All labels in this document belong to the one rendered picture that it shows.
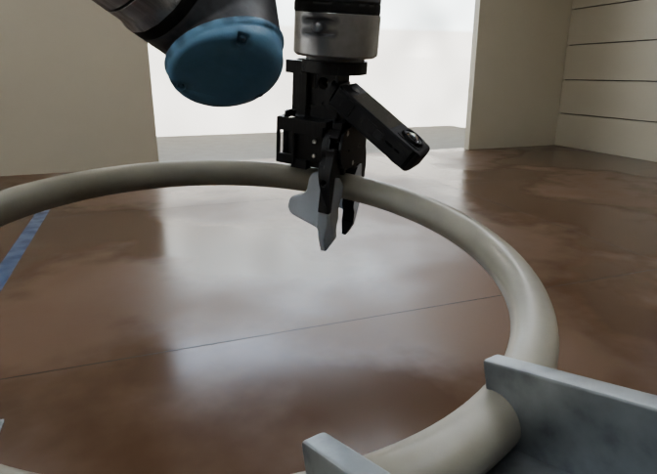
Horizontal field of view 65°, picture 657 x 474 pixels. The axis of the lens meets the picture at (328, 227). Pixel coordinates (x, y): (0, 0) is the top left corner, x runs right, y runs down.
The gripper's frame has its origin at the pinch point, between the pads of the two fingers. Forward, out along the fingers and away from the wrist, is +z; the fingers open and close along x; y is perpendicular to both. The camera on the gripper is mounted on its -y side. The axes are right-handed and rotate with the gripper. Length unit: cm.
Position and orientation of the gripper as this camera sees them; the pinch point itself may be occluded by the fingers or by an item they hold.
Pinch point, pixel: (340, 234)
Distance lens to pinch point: 62.7
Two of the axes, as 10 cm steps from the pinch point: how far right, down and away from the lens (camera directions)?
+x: -4.4, 3.3, -8.4
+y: -9.0, -2.1, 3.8
